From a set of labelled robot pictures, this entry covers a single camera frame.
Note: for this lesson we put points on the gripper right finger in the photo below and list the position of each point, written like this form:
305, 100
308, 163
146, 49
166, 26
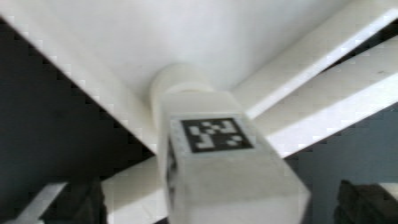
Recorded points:
367, 204

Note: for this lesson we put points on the white square table top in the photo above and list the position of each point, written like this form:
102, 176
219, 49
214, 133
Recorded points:
264, 43

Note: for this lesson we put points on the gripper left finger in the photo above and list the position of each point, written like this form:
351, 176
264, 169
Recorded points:
65, 205

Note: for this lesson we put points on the white front fence bar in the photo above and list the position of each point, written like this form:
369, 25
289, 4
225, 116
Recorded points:
344, 96

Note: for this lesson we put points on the white table leg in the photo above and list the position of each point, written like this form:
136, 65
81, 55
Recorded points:
228, 181

